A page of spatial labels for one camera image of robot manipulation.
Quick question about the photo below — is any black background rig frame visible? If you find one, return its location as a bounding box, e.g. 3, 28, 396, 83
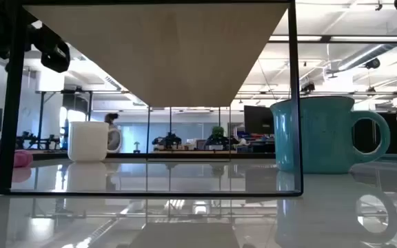
34, 88, 94, 151

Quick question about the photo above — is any person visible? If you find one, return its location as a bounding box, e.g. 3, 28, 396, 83
103, 112, 122, 153

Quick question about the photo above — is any teal speckled mug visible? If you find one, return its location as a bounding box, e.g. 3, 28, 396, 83
269, 95, 391, 175

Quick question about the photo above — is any wooden tray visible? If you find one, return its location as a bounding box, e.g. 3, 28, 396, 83
0, 0, 305, 198

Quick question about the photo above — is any white ceramic mug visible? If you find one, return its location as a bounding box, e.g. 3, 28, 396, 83
67, 121, 123, 163

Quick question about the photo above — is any black aluminium table frame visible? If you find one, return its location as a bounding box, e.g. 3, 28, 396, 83
29, 151, 277, 161

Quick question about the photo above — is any black computer monitor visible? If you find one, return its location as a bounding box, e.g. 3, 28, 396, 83
243, 105, 275, 135

